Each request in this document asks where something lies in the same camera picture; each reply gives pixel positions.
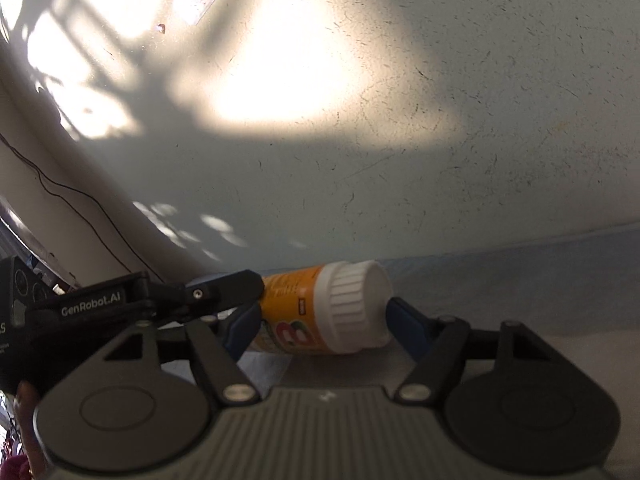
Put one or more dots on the magenta cloth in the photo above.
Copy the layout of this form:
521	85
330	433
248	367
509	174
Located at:
12	466

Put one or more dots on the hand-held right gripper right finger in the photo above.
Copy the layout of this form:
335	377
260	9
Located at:
407	327

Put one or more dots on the striped bed sheet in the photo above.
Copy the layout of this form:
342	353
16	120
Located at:
500	290

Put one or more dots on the orange vitamin bottle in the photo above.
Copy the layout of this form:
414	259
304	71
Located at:
350	305

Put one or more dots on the person's left hand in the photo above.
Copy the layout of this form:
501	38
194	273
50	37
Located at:
27	420

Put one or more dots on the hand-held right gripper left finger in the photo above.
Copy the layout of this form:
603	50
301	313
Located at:
240	332

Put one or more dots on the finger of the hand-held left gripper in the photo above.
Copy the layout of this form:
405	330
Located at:
220	292

